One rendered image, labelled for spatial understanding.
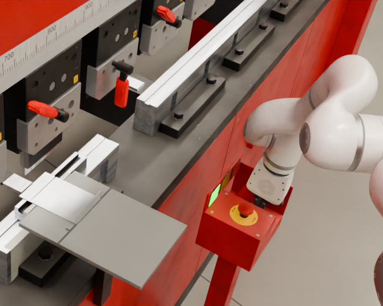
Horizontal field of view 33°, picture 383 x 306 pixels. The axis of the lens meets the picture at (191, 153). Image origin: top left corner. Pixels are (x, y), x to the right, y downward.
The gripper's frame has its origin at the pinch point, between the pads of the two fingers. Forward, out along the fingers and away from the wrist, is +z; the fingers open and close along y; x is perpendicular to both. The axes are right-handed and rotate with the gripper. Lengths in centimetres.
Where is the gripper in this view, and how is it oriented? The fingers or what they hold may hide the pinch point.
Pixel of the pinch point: (259, 205)
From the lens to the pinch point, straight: 173.3
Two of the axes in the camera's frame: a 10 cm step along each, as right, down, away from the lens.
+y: 8.5, 4.8, -2.2
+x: 4.8, -5.0, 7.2
